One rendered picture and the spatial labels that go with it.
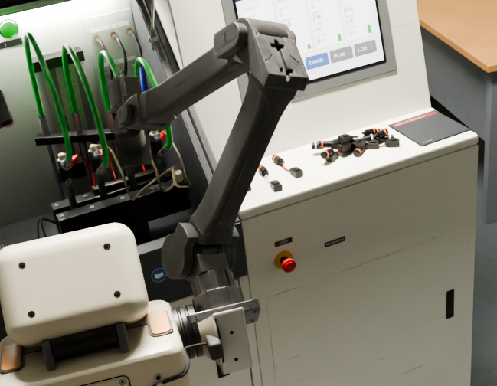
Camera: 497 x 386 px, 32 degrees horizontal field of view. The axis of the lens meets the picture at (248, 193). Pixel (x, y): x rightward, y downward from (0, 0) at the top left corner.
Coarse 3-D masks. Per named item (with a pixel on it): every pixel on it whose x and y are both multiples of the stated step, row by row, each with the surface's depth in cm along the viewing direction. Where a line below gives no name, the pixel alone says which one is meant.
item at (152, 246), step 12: (156, 240) 204; (144, 252) 200; (156, 252) 202; (144, 264) 202; (156, 264) 203; (144, 276) 203; (156, 288) 206; (168, 288) 207; (180, 288) 209; (168, 300) 209; (0, 312) 191; (0, 324) 193; (0, 336) 194
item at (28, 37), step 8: (24, 40) 206; (32, 40) 194; (40, 56) 190; (32, 64) 215; (40, 64) 190; (32, 72) 216; (48, 72) 188; (32, 80) 218; (48, 80) 188; (32, 88) 219; (56, 96) 187; (40, 104) 222; (56, 104) 187; (40, 112) 223; (64, 120) 187; (64, 128) 187; (64, 136) 188
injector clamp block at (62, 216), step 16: (112, 192) 221; (144, 192) 219; (160, 192) 220; (176, 192) 222; (64, 208) 217; (80, 208) 215; (96, 208) 214; (112, 208) 216; (128, 208) 218; (144, 208) 220; (160, 208) 222; (176, 208) 224; (64, 224) 212; (80, 224) 214; (96, 224) 216; (128, 224) 220; (144, 224) 222; (144, 240) 224
